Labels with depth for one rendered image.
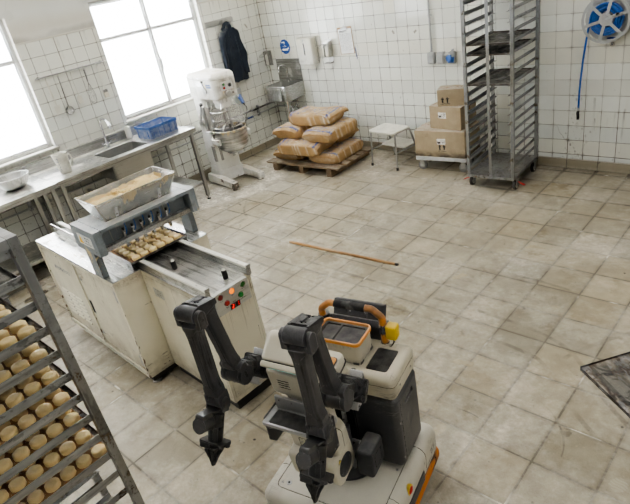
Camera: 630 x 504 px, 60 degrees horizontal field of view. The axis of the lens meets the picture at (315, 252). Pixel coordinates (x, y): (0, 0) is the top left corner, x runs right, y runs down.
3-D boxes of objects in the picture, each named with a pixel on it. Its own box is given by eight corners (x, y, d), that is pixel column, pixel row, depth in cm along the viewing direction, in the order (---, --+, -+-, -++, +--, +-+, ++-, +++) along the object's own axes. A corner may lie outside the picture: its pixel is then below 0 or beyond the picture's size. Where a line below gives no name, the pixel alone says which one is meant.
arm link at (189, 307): (216, 288, 187) (193, 284, 192) (192, 316, 179) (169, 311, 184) (256, 373, 213) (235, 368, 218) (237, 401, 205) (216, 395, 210)
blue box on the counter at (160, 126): (152, 140, 619) (148, 127, 612) (137, 138, 637) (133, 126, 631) (179, 128, 644) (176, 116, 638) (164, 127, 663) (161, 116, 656)
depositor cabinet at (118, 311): (76, 329, 457) (35, 240, 418) (150, 288, 499) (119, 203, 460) (154, 388, 371) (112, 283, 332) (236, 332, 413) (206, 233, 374)
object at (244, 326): (177, 372, 383) (135, 261, 341) (216, 345, 403) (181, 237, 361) (239, 414, 336) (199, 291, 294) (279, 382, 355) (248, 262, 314)
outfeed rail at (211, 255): (93, 214, 447) (90, 207, 443) (97, 213, 448) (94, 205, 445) (248, 275, 312) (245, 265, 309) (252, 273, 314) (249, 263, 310)
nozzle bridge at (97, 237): (88, 270, 354) (68, 223, 339) (181, 224, 396) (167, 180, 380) (111, 284, 332) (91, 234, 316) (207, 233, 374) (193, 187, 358)
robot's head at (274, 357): (285, 334, 218) (266, 326, 205) (332, 343, 207) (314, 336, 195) (276, 370, 215) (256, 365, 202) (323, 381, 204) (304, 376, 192)
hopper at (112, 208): (82, 218, 342) (73, 198, 336) (158, 185, 374) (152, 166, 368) (102, 227, 323) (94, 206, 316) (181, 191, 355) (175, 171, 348)
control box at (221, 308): (216, 316, 307) (209, 295, 300) (248, 295, 320) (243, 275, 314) (219, 318, 304) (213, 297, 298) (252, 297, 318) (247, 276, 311)
